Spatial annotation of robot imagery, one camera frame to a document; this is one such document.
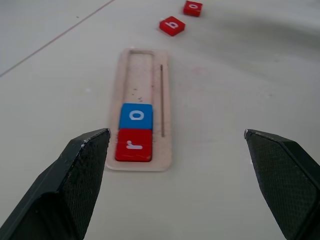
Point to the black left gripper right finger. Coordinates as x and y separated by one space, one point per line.
285 185

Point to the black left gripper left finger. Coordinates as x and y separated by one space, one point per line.
62 190

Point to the red tile letter b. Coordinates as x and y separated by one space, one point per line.
172 25

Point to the red tile letter o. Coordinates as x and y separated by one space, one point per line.
192 8

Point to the red tile letter r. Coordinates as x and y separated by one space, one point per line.
133 146

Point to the blue tile letter o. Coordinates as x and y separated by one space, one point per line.
136 116

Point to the wooden letter tray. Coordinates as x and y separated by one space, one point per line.
140 80

